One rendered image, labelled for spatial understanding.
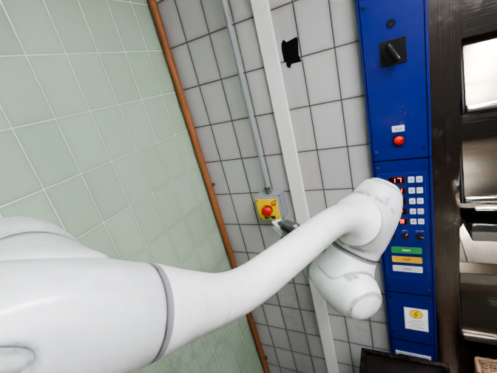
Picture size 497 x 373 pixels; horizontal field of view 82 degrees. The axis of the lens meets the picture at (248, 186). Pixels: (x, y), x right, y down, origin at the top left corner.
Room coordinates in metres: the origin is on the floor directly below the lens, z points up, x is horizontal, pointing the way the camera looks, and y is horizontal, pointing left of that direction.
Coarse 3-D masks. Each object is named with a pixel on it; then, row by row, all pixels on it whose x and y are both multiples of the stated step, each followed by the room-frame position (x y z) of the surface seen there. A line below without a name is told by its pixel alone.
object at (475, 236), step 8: (464, 216) 0.73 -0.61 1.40; (472, 216) 0.72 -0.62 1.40; (480, 216) 0.71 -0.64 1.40; (488, 216) 0.70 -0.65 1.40; (496, 216) 0.69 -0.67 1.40; (464, 224) 0.70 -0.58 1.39; (472, 232) 0.62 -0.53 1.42; (480, 232) 0.61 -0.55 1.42; (488, 232) 0.60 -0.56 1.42; (496, 232) 0.59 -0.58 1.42; (472, 240) 0.61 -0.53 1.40; (480, 240) 0.60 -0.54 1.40; (488, 240) 0.59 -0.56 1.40; (496, 240) 0.59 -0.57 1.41
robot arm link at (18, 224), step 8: (16, 216) 0.36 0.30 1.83; (0, 224) 0.31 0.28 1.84; (8, 224) 0.30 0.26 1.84; (16, 224) 0.30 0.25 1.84; (24, 224) 0.30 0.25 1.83; (32, 224) 0.31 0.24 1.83; (40, 224) 0.31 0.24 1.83; (48, 224) 0.33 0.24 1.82; (0, 232) 0.28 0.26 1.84; (8, 232) 0.28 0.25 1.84; (16, 232) 0.28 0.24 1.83; (56, 232) 0.30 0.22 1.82; (64, 232) 0.32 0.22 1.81
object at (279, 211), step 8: (264, 192) 1.04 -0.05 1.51; (272, 192) 1.02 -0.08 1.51; (280, 192) 1.00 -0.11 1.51; (256, 200) 1.01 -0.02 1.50; (264, 200) 0.99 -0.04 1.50; (272, 200) 0.97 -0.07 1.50; (280, 200) 0.98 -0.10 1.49; (272, 208) 0.98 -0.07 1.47; (280, 208) 0.97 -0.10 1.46; (264, 216) 1.00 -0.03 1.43; (272, 216) 0.98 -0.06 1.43; (280, 216) 0.97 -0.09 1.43
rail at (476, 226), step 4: (472, 224) 0.62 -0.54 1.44; (476, 224) 0.62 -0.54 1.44; (480, 224) 0.61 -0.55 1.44; (484, 224) 0.61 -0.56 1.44; (488, 224) 0.60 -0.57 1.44; (492, 224) 0.60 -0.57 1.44; (496, 224) 0.60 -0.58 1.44; (472, 228) 0.62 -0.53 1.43; (476, 228) 0.61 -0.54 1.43; (480, 228) 0.61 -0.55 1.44; (484, 228) 0.60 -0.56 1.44; (488, 228) 0.60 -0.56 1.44; (492, 228) 0.60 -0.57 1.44; (496, 228) 0.59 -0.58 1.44
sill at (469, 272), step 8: (464, 264) 0.77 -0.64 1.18; (472, 264) 0.76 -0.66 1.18; (480, 264) 0.75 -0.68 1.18; (488, 264) 0.74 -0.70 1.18; (496, 264) 0.73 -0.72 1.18; (464, 272) 0.73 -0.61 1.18; (472, 272) 0.73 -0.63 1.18; (480, 272) 0.72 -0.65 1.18; (488, 272) 0.71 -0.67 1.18; (496, 272) 0.70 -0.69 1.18; (464, 280) 0.73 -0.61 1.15; (472, 280) 0.72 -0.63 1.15; (480, 280) 0.71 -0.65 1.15; (488, 280) 0.70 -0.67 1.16; (496, 280) 0.69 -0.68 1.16
